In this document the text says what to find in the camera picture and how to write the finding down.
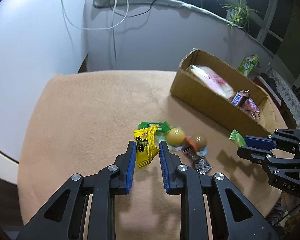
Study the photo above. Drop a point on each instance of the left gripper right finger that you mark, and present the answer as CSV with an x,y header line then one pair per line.
x,y
211,206

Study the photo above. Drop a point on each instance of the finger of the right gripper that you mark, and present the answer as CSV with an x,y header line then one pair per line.
x,y
259,142
254,155

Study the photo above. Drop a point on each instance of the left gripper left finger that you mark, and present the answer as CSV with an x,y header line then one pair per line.
x,y
84,207

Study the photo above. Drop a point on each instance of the black patterned candy wrapper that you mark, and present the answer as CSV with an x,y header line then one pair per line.
x,y
198,160

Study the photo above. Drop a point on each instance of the brown jelly cup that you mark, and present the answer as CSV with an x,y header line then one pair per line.
x,y
199,144

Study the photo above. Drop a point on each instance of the yellow jelly cup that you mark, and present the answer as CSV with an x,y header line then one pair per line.
x,y
175,139

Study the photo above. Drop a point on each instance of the green candy packet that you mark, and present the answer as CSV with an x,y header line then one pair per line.
x,y
161,126

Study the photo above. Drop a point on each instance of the yellow snack packet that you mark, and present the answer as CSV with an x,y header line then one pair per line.
x,y
146,149

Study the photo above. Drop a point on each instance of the green wrapped candy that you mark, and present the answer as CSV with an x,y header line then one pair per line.
x,y
237,138

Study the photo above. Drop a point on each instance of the dark chocolate bar wrapper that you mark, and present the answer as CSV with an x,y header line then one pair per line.
x,y
251,109

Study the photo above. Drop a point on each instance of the lace covered side table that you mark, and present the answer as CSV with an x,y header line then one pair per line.
x,y
282,95

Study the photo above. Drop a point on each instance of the Snickers bar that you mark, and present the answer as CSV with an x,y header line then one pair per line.
x,y
237,98

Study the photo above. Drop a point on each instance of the cardboard box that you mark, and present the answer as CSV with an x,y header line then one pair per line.
x,y
192,91

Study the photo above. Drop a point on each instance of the green carton box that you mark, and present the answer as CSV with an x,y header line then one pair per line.
x,y
248,64

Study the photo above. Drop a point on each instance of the pink bread package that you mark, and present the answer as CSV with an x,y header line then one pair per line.
x,y
212,80

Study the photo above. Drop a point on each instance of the potted spider plant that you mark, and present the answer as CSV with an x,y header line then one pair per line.
x,y
239,13

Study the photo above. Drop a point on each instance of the grey window sill padding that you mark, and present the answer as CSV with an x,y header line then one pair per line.
x,y
173,4

